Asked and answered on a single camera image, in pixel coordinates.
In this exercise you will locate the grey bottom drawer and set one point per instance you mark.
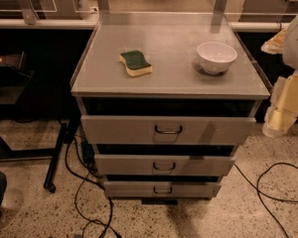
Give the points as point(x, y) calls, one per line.
point(173, 189)

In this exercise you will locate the green yellow sponge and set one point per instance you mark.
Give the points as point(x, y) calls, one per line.
point(135, 63)

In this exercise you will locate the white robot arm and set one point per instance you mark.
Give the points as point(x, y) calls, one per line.
point(285, 43)

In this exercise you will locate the white horizontal rail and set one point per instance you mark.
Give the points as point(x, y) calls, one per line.
point(254, 27)

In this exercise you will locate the grey drawer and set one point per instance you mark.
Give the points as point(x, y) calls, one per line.
point(173, 189)
point(136, 165)
point(166, 130)

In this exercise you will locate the white bowl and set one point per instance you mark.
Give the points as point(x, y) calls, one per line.
point(215, 57)

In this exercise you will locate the black table leg stand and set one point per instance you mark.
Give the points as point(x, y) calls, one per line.
point(7, 154)

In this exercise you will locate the grey top drawer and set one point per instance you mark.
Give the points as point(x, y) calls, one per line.
point(166, 130)

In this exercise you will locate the dark side shelf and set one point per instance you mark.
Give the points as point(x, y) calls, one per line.
point(14, 77)

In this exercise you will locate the grey drawer cabinet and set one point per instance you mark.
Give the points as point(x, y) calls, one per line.
point(177, 85)

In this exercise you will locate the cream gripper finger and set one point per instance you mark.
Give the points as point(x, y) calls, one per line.
point(283, 110)

